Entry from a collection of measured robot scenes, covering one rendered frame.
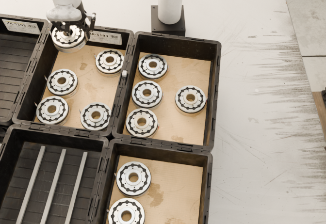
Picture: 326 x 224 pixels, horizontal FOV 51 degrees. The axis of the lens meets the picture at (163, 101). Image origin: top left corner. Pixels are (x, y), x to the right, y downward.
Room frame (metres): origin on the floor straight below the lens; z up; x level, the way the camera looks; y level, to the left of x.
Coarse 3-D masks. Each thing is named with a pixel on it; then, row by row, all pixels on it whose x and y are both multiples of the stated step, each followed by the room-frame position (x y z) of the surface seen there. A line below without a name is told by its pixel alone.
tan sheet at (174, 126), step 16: (176, 64) 0.70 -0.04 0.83; (192, 64) 0.70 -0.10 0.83; (208, 64) 0.71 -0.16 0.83; (176, 80) 0.63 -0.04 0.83; (192, 80) 0.63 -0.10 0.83; (208, 80) 0.64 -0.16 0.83; (128, 112) 0.50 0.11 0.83; (160, 112) 0.50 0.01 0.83; (176, 112) 0.51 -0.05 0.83; (160, 128) 0.45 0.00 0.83; (176, 128) 0.45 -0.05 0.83; (192, 128) 0.45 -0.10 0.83
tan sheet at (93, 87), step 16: (96, 48) 0.76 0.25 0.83; (112, 48) 0.76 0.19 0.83; (64, 64) 0.68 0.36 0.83; (80, 64) 0.68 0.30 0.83; (80, 80) 0.62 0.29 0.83; (96, 80) 0.62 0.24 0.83; (112, 80) 0.62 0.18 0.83; (48, 96) 0.55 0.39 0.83; (80, 96) 0.55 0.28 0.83; (96, 96) 0.55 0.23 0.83; (112, 96) 0.56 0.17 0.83
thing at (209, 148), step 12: (156, 36) 0.74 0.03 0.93; (168, 36) 0.74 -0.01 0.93; (180, 36) 0.75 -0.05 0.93; (132, 48) 0.69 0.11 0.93; (132, 60) 0.64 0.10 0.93; (216, 60) 0.65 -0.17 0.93; (216, 72) 0.61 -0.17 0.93; (216, 84) 0.56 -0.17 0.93; (120, 96) 0.50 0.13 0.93; (216, 96) 0.52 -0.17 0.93; (120, 108) 0.47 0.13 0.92; (216, 108) 0.48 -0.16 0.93; (168, 144) 0.35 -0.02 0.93; (192, 144) 0.36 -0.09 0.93
